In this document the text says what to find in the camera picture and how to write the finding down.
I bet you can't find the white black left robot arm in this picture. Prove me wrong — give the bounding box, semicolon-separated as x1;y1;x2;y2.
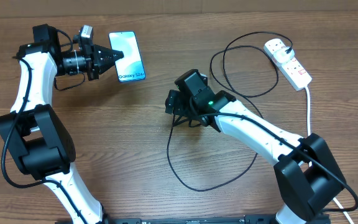
0;24;124;223

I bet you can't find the white power extension strip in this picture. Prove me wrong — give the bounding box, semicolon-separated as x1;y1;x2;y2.
264;39;312;93

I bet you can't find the white power strip cord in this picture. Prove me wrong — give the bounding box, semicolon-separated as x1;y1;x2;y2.
304;86;355;224

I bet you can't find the white charger plug adapter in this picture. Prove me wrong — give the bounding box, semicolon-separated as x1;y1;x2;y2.
273;48;295;66

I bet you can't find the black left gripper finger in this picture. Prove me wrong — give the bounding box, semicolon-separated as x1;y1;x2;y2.
94;58;116;75
94;45;124;61

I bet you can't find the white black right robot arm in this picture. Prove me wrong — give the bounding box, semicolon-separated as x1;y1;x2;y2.
165;69;346;223

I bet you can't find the smartphone with teal screen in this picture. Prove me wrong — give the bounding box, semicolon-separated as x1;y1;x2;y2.
109;31;146;82

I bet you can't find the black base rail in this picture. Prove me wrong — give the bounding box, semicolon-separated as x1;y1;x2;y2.
104;215;277;224

